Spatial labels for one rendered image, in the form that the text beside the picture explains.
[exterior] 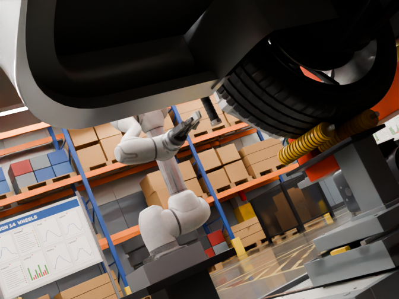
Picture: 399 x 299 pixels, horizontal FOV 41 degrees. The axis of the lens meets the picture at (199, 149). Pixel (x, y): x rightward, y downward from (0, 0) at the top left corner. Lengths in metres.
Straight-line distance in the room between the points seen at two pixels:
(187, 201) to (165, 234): 0.21
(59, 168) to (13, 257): 4.43
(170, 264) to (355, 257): 1.28
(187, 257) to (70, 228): 5.36
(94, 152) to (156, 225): 9.37
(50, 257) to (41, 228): 0.44
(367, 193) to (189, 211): 1.31
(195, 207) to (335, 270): 1.33
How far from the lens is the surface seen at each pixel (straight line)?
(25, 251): 7.83
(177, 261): 2.68
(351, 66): 1.97
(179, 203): 2.83
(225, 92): 1.69
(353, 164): 1.74
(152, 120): 2.88
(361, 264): 1.57
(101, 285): 11.41
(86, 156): 12.02
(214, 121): 2.01
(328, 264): 1.67
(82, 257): 7.92
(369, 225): 1.57
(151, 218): 2.77
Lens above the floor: 0.32
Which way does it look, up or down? 11 degrees up
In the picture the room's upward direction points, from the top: 24 degrees counter-clockwise
